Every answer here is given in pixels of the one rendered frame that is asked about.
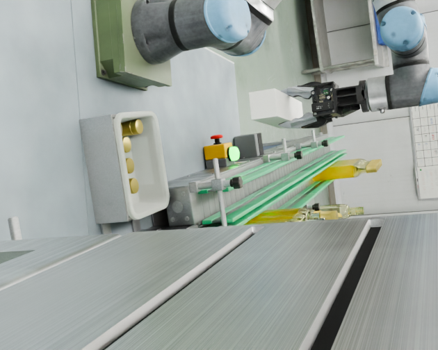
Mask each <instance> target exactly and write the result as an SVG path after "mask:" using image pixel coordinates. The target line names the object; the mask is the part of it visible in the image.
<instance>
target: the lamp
mask: <svg viewBox="0 0 438 350"><path fill-rule="evenodd" d="M239 155H240V153H239V150H238V148H237V147H228V148H227V157H228V159H229V161H234V160H238V159H239Z"/></svg>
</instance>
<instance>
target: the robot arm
mask: <svg viewBox="0 0 438 350"><path fill-rule="evenodd" d="M280 1H281V0H137V1H136V2H135V4H134V5H133V8H132V11H131V30H132V34H133V39H134V42H135V44H136V47H137V49H138V51H139V53H140V54H141V56H142V57H143V58H144V59H145V60H146V61H147V62H148V63H149V64H151V65H157V64H161V63H165V62H167V61H168V60H170V59H171V58H174V57H175V56H177V55H178V54H180V53H181V52H183V51H189V50H193V49H200V48H204V47H213V48H214V49H217V50H219V51H223V52H224V53H226V54H228V55H230V56H240V57H242V56H248V55H251V54H253V53H254V52H256V51H257V50H258V49H259V48H260V47H261V45H262V44H263V42H264V40H265V38H266V29H267V28H268V27H269V26H270V25H271V23H272V22H273V20H274V18H273V11H274V9H275V8H276V7H277V5H278V4H279V3H280ZM372 1H373V5H374V8H375V11H376V15H377V18H378V22H379V25H380V35H381V38H382V40H383V42H384V43H385V44H386V45H387V46H388V47H389V48H390V49H391V59H392V66H393V71H394V74H392V75H388V76H378V77H373V78H368V79H367V80H363V81H359V85H354V86H350V87H341V88H339V86H338V85H337V84H336V83H335V82H334V81H330V82H326V83H320V82H315V81H314V82H310V83H306V84H304V85H296V86H293V87H288V88H286V89H283V90H281V92H283V93H284V94H287V95H289V96H291V97H302V98H304V99H311V98H312V102H313V103H312V105H311V109H312V112H313V114H312V113H311V112H308V113H306V114H304V115H303V116H302V117H301V118H295V119H293V120H292V121H288V122H282V123H281V124H278V125H279V126H281V127H284V128H320V127H322V126H324V125H326V124H328V123H330V122H333V121H332V118H334V117H335V118H336V119H338V117H345V116H346V115H349V114H351V113H353V112H355V111H357V110H359V109H360V105H361V108H362V112H363V113H367V112H369V111H371V112H377V111H380V113H381V114H383V113H385V111H384V110H393V109H399V108H409V107H415V106H419V107H420V106H424V105H428V104H433V103H438V68H437V67H436V68H433V67H430V61H429V53H428V39H427V26H426V24H425V17H424V16H423V14H421V13H419V9H418V6H417V4H416V1H415V0H372Z"/></svg>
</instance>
